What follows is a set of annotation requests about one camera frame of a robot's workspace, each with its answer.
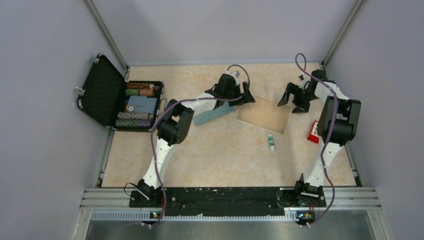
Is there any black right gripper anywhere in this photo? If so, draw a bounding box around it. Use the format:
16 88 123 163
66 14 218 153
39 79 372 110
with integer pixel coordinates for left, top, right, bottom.
277 82 319 114

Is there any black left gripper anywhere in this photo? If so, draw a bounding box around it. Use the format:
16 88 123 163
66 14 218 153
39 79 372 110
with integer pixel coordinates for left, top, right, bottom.
224 81 255 107

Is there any beige letter paper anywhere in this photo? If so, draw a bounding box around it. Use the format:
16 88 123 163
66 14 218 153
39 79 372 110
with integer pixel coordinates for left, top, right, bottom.
235 95 293 136

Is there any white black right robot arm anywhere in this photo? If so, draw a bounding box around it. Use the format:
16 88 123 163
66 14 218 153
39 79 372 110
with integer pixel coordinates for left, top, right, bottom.
277 69 362 207

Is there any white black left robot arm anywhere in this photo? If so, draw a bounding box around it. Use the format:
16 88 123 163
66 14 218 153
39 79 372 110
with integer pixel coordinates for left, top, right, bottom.
130 70 255 208

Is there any green white glue stick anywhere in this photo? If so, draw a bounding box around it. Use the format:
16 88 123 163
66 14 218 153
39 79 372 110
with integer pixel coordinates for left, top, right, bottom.
267 134 276 152

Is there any black poker chip case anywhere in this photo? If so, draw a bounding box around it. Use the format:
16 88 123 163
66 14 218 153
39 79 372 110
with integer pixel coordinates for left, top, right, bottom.
75 53 165 132

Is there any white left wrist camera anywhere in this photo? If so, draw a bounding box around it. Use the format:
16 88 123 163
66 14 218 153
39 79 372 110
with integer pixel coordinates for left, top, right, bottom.
225 69 240 79

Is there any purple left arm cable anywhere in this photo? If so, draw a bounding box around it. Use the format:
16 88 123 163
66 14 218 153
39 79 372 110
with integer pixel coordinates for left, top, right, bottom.
119 64 251 230

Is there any aluminium front frame rail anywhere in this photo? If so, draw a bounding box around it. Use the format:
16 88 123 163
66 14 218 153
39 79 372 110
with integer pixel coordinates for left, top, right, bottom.
72 186 392 240

